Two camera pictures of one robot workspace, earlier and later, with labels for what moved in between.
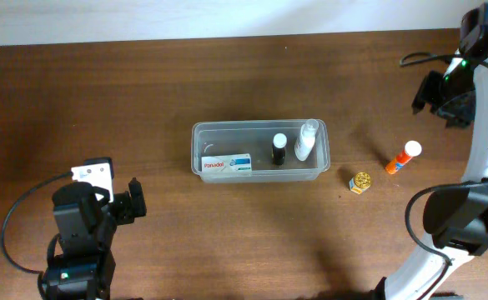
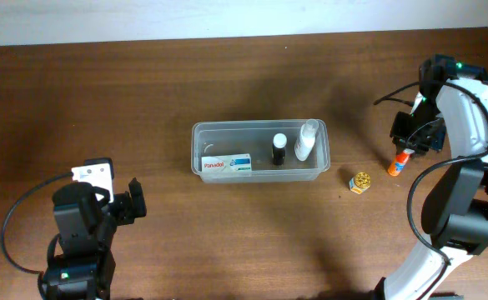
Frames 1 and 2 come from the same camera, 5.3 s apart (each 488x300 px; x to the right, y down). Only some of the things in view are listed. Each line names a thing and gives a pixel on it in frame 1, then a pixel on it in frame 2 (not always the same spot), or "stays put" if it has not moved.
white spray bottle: [306, 139] stays put
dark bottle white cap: [279, 155] stays put
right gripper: [455, 118] → [399, 136]
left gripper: [127, 212] stays put
